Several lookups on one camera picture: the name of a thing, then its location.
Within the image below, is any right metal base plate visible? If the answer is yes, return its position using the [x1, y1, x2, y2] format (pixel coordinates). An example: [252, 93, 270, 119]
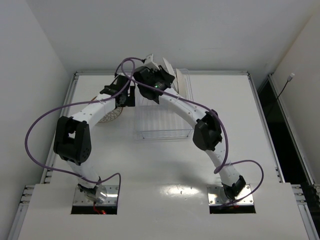
[207, 184, 254, 207]

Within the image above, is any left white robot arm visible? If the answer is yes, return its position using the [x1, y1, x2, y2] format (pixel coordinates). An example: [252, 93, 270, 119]
[53, 75, 135, 203]

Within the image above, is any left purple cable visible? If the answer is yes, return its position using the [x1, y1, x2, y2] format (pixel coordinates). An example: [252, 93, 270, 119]
[24, 58, 137, 201]

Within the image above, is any orange sunburst glass plate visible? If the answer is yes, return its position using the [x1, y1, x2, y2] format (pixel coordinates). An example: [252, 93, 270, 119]
[162, 57, 177, 91]

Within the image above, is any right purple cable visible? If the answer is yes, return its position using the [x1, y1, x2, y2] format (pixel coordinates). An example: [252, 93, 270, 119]
[114, 57, 265, 208]

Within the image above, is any floral patterned plate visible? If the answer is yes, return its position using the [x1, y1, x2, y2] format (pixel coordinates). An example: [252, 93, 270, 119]
[88, 94, 123, 125]
[176, 69, 188, 98]

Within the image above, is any clear wire dish rack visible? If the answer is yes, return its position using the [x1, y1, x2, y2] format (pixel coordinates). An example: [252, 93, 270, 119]
[134, 69, 193, 141]

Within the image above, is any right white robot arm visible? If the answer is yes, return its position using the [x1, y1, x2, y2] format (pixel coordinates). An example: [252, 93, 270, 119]
[133, 54, 246, 201]

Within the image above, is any black cable with white plug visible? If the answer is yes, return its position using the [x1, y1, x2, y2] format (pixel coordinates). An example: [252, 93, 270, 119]
[258, 72, 296, 121]

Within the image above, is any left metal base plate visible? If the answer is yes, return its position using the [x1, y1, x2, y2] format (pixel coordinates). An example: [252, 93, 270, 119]
[72, 185, 119, 207]

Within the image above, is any purple cable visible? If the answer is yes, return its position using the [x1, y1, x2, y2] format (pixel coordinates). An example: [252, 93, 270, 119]
[24, 58, 137, 201]
[114, 57, 265, 208]

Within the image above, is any metal base plate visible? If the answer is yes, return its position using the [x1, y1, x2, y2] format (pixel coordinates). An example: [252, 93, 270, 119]
[72, 185, 119, 207]
[207, 184, 254, 207]

